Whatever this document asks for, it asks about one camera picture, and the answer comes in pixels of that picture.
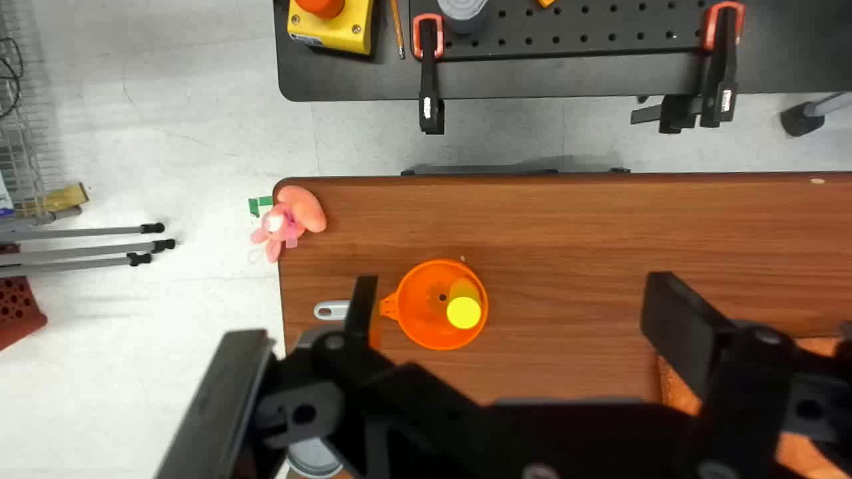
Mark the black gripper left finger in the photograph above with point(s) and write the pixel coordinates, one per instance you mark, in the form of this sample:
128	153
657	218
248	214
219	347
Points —
364	310

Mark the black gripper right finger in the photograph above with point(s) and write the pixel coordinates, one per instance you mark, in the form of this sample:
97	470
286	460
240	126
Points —
688	329

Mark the yellow cylinder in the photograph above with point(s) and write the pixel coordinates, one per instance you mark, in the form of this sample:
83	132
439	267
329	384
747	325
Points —
464	310

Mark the pink plush toy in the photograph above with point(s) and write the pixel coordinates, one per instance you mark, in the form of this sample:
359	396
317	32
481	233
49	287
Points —
291	222

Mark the brown wooden table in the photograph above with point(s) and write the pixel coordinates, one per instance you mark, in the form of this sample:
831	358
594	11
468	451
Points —
569	241

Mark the small green item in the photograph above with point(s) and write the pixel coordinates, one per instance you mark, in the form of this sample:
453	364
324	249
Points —
258	206

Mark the orange labelled tin can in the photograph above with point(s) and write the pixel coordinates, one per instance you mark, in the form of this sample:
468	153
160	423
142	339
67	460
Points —
314	458

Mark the orange black bar clamp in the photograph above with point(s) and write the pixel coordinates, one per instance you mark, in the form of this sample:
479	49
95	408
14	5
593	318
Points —
720	69
429	80

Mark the black pegboard table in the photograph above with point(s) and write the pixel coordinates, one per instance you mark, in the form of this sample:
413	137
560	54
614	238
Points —
576	69

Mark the grey tripod leg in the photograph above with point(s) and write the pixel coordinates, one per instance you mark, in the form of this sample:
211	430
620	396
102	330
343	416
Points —
89	249
71	262
81	233

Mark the wooden pencil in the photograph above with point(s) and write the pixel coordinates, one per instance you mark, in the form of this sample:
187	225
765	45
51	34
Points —
399	28

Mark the yellow box with red button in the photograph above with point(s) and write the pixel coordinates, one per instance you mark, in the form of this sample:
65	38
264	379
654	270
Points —
335	25

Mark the grey round disc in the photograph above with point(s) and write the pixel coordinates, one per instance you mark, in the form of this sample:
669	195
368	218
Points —
463	11

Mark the red-brown perforated object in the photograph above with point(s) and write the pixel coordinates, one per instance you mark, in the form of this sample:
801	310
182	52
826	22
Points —
18	310

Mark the yellow wedge piece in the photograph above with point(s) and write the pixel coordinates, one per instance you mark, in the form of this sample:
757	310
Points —
544	3

